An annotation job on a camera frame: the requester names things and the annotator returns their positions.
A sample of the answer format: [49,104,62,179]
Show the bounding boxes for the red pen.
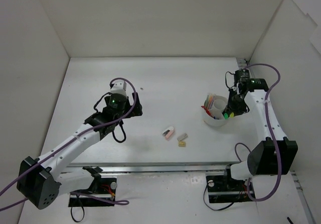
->
[201,105,212,116]

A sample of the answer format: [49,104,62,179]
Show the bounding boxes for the grey eraser block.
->
[177,133,188,142]

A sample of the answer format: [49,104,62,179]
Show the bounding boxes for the yellow pen tube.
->
[207,94,216,108]

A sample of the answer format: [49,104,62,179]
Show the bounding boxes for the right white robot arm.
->
[222,84,298,190]

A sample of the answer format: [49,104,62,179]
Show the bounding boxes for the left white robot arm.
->
[17,92,142,209]

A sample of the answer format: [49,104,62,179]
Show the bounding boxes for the white divided round container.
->
[201,95,232,127]

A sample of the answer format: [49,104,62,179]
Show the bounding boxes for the pink white stapler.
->
[162,126,174,137]

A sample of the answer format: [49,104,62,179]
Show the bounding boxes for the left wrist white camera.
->
[110,80,127,97]

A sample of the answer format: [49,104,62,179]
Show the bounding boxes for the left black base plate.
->
[68,176,117,207]

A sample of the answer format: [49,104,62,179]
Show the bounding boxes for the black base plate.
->
[206,175,255,204]
[68,176,117,207]

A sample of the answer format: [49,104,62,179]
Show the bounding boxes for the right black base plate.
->
[206,175,255,204]

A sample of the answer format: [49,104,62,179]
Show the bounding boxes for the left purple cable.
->
[0,77,138,211]

